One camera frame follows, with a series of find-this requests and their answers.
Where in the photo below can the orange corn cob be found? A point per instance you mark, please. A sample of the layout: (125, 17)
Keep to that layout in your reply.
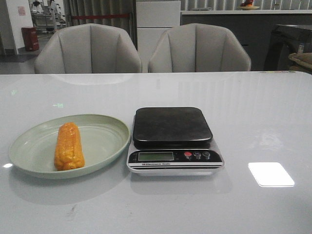
(68, 151)

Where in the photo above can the black silver kitchen scale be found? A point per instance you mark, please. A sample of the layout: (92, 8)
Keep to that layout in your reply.
(172, 141)

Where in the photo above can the right grey upholstered chair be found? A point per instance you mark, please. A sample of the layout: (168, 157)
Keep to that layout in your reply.
(198, 47)

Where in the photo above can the grey upholstered chair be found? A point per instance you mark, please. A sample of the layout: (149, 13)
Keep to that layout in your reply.
(89, 48)
(198, 47)

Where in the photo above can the left grey upholstered chair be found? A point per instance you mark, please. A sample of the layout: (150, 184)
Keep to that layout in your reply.
(89, 48)

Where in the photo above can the white drawer cabinet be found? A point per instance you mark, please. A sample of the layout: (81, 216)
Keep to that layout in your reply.
(153, 17)

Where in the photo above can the light green round plate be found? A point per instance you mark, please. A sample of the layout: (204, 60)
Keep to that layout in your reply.
(103, 140)

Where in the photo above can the grey counter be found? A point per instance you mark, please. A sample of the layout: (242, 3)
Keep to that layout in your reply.
(251, 27)

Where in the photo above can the red bin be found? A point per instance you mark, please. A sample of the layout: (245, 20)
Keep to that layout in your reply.
(30, 38)

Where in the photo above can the fruit bowl on counter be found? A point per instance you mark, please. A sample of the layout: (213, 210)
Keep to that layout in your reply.
(247, 5)

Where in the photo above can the dark glossy side table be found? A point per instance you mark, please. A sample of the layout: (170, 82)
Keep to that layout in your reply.
(285, 40)

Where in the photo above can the beige cushion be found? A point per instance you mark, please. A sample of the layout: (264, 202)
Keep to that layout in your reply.
(301, 62)

